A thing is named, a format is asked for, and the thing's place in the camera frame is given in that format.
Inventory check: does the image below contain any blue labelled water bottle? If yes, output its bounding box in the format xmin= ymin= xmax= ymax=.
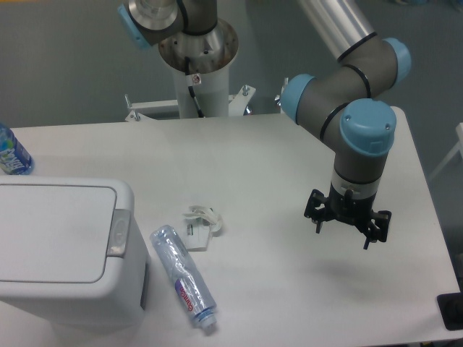
xmin=1 ymin=124 xmax=34 ymax=175

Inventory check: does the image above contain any white frame at right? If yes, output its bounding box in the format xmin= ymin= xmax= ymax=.
xmin=428 ymin=122 xmax=463 ymax=182

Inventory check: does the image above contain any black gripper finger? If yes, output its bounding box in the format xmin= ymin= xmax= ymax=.
xmin=304 ymin=189 xmax=332 ymax=234
xmin=357 ymin=210 xmax=392 ymax=250

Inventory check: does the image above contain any crumpled white paper box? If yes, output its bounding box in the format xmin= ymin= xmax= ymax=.
xmin=182 ymin=205 xmax=223 ymax=252

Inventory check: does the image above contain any black cable on pedestal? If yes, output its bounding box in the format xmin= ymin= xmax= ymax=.
xmin=183 ymin=56 xmax=205 ymax=119

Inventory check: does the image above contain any empty clear plastic bottle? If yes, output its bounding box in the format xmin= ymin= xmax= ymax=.
xmin=150 ymin=225 xmax=217 ymax=333

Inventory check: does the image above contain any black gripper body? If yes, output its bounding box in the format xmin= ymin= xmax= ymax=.
xmin=326 ymin=187 xmax=376 ymax=226

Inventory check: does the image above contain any white trash can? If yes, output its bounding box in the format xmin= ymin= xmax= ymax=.
xmin=1 ymin=176 xmax=150 ymax=327

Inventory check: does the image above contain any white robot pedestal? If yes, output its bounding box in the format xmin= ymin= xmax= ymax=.
xmin=124 ymin=20 xmax=257 ymax=123

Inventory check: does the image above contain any black device at table edge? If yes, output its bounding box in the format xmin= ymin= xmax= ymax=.
xmin=437 ymin=292 xmax=462 ymax=331

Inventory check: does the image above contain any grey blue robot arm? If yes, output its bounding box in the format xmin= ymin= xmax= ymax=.
xmin=117 ymin=1 xmax=412 ymax=244

